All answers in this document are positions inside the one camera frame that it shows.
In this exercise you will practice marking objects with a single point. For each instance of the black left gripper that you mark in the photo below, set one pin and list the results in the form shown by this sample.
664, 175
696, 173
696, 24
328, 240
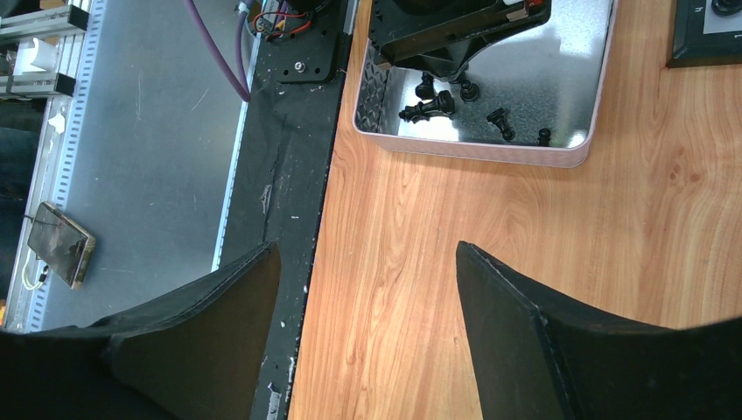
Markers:
440, 38

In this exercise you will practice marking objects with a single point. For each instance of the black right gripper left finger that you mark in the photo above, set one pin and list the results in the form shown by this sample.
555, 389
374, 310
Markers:
192, 353

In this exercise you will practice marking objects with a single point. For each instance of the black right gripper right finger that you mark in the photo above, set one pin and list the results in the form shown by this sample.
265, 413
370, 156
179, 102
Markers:
540, 354

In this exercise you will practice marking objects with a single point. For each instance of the black chess piece in tray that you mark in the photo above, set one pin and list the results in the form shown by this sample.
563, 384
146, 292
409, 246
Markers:
425, 90
441, 105
498, 118

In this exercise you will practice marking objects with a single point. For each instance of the silver metal tray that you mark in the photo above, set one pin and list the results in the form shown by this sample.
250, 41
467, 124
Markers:
548, 77

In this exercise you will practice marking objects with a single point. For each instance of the black pawn in tray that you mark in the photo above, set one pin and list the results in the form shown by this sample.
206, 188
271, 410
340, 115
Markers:
544, 136

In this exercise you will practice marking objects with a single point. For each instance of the smartphone on bench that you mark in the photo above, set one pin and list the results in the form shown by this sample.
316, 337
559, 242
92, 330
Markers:
62, 244

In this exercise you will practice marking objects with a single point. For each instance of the black and white chessboard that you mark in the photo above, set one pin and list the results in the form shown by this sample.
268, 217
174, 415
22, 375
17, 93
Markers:
700, 38

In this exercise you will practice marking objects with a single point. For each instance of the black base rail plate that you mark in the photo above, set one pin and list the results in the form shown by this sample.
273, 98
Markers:
280, 179

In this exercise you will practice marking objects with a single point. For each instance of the aluminium frame rail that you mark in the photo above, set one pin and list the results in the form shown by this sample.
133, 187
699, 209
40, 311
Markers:
55, 61

